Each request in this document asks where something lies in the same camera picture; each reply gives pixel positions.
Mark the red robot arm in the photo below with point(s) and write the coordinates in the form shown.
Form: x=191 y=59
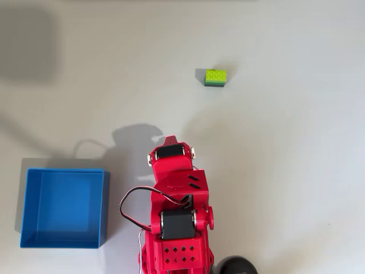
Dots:
x=159 y=205

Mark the green lego brick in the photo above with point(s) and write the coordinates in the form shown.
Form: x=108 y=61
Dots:
x=215 y=75

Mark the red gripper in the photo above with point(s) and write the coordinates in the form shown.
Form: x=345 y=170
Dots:
x=171 y=164

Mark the blue plastic box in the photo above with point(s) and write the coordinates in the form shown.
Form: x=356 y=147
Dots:
x=65 y=205

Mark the black round disc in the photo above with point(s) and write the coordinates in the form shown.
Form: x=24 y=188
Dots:
x=236 y=265

